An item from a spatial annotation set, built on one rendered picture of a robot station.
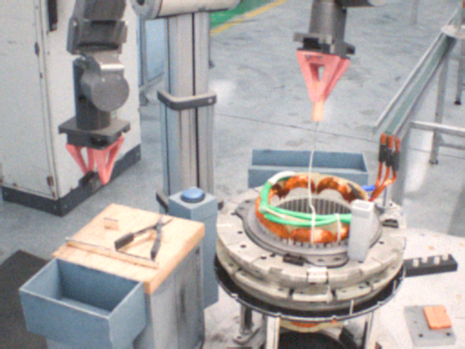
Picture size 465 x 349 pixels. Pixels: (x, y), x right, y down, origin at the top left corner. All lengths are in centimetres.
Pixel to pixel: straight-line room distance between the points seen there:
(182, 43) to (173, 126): 19
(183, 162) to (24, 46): 185
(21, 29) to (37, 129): 50
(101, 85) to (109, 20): 11
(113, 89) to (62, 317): 35
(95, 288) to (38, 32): 217
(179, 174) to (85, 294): 48
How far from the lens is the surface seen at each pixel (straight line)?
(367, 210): 101
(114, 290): 110
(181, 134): 149
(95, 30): 100
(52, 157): 337
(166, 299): 115
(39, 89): 326
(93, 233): 119
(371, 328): 119
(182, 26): 143
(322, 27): 105
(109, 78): 95
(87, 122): 105
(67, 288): 116
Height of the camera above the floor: 166
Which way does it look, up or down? 26 degrees down
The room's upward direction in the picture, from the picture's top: straight up
